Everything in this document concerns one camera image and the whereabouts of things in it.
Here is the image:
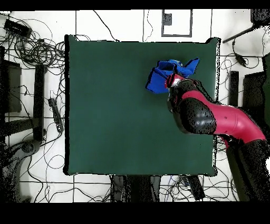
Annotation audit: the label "black power strip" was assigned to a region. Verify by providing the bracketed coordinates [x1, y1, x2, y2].
[186, 175, 206, 201]
[47, 97, 64, 133]

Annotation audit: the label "grey square floor frame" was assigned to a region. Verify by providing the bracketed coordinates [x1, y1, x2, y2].
[161, 9, 193, 38]

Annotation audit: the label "black tripod stand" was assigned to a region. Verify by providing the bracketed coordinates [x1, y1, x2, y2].
[222, 8, 270, 44]

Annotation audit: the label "green cloth of neighbouring table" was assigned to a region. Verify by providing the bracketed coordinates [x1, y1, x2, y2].
[261, 53, 270, 136]

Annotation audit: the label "dark stand base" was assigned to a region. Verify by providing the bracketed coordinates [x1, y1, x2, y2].
[2, 139, 42, 201]

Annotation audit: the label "black upright bar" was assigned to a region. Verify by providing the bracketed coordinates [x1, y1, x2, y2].
[33, 64, 46, 142]
[228, 70, 239, 107]

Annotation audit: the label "black electronics box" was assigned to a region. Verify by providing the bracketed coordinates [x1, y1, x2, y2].
[3, 18, 33, 39]

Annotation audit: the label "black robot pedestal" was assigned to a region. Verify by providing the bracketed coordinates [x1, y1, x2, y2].
[110, 174, 162, 202]

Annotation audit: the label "tangled black cables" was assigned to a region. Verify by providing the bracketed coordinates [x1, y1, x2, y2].
[0, 16, 66, 70]

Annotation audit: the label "dark green table cloth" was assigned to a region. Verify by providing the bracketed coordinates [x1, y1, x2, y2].
[64, 34, 221, 177]

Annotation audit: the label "black power adapter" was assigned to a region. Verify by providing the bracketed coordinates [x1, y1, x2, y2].
[235, 53, 248, 67]

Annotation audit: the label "blue printed t-shirt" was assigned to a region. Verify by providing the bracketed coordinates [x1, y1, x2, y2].
[144, 57, 200, 95]

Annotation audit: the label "dark flat panel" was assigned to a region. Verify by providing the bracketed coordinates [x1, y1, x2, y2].
[242, 71, 265, 119]
[0, 60, 22, 114]

